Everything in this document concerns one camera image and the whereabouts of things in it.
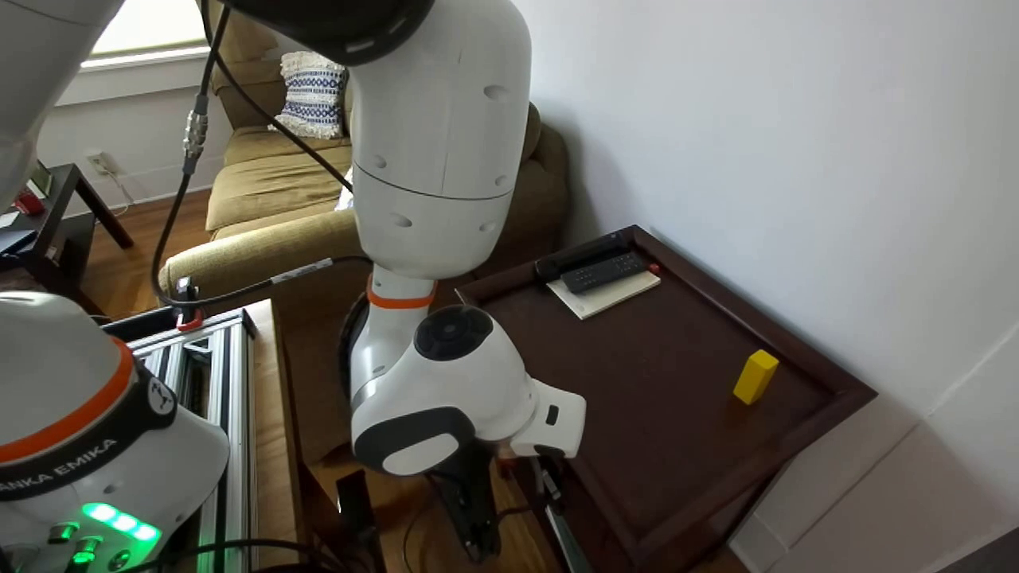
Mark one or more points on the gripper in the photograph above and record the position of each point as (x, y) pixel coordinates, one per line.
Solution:
(470, 485)

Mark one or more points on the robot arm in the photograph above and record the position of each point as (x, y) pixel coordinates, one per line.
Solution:
(438, 143)

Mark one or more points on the white notepad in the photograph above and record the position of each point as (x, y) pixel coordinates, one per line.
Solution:
(601, 300)

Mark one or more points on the black remote with buttons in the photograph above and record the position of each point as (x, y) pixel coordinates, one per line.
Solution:
(605, 272)

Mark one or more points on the large black remote control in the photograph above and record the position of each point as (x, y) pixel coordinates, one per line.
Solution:
(577, 254)

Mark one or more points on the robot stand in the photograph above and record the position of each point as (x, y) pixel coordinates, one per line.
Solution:
(227, 382)

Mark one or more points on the yellow wooden block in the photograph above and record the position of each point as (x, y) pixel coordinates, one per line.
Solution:
(755, 377)

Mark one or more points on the red clamp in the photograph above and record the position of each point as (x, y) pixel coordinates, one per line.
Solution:
(188, 306)

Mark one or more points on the olive green sofa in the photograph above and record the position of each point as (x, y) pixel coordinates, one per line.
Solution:
(271, 175)

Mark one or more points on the blue white patterned pillow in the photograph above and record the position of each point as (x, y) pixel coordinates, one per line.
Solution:
(313, 95)

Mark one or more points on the black side table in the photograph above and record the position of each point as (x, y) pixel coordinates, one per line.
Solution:
(60, 231)

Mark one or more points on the small red object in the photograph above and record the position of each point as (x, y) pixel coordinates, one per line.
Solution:
(28, 203)

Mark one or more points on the window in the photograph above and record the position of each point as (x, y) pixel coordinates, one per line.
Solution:
(151, 28)

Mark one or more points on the wall socket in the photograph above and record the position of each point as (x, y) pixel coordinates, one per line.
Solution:
(99, 164)

